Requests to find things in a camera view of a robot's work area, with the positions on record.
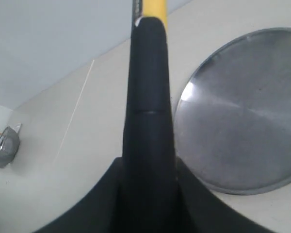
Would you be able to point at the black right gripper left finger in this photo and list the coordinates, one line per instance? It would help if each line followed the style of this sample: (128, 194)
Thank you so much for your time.
(95, 213)

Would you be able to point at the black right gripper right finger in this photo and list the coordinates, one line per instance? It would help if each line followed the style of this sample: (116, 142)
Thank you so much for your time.
(205, 213)

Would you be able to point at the yellow black claw hammer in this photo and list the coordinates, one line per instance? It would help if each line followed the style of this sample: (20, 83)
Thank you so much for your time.
(149, 188)

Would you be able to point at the round steel plate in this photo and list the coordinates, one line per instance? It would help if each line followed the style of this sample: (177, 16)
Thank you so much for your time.
(233, 119)

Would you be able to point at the grey tape roll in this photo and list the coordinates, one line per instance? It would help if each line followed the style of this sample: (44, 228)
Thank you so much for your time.
(9, 144)

